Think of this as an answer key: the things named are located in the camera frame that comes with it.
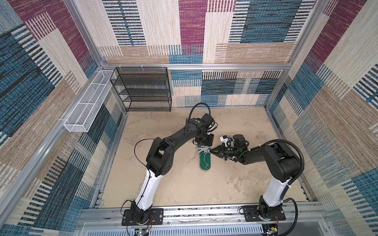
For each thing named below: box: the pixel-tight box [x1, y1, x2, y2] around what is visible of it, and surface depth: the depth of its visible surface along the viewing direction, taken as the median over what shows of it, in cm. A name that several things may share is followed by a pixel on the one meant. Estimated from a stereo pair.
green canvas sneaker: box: [196, 144, 212, 172], surface depth 92 cm
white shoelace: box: [185, 145, 211, 166], surface depth 95 cm
